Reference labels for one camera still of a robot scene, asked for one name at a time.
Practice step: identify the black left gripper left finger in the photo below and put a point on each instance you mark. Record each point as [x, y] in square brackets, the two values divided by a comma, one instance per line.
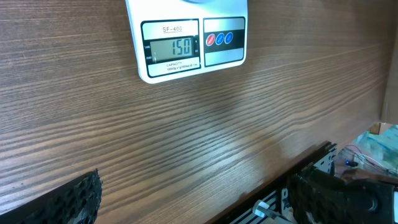
[77, 201]

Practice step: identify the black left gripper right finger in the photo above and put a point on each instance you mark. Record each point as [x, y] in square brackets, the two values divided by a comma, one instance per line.
[318, 197]

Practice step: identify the white digital kitchen scale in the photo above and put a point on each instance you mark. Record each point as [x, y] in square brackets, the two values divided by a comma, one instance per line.
[180, 38]

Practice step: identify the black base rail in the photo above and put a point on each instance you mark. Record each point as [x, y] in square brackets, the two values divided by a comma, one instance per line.
[275, 194]

